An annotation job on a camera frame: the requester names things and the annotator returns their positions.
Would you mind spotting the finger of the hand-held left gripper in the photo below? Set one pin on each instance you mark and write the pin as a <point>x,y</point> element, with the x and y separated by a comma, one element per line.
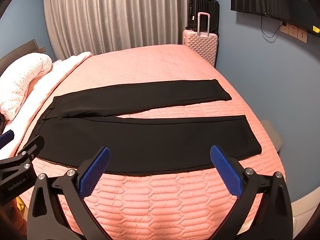
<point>6,138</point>
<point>33,146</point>

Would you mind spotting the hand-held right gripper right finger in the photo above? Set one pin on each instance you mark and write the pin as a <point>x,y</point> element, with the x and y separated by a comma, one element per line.
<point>226,172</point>

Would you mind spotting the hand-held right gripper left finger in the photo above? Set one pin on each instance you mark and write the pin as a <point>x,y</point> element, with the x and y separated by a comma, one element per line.
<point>95,172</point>

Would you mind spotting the black pants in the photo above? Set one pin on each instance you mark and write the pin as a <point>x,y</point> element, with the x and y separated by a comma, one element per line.
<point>150,140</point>

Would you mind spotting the yellow object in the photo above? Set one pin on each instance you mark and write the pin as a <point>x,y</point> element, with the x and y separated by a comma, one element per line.
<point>20,203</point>

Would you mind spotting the grey stool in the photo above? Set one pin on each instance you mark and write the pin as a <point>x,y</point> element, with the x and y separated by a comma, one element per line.
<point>273,135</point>

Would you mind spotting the white dotted pillow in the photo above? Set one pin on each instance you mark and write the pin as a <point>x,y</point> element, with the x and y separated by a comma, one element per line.
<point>22,80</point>

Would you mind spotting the grey headboard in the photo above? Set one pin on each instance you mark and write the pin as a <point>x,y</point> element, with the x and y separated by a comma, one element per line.
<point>17,52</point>

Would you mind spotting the pale pink blanket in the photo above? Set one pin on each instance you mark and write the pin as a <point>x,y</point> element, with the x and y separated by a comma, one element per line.
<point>67,65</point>

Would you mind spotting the pink quilted bed cover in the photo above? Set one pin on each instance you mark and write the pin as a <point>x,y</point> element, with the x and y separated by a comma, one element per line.
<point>155,62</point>

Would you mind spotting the pink suitcase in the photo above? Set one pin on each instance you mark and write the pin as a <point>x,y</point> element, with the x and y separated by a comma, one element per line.
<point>201,45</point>

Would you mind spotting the grey pleated curtain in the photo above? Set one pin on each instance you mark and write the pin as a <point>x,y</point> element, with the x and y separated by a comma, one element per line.
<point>112,12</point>

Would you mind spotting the black suitcase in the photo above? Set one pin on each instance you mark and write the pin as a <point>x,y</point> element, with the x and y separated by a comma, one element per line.
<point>203,5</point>

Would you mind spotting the beige wall socket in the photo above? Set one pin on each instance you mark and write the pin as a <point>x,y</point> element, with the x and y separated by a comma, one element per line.
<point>293,32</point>
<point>284,28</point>
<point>302,36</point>

